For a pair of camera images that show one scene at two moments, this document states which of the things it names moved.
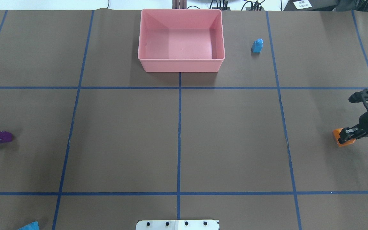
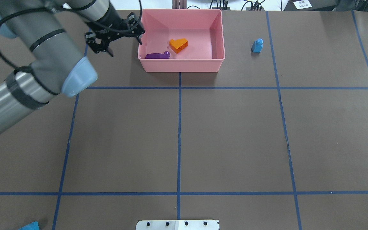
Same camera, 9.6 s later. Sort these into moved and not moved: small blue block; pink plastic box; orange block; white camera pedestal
Moved: orange block
Not moved: white camera pedestal; pink plastic box; small blue block
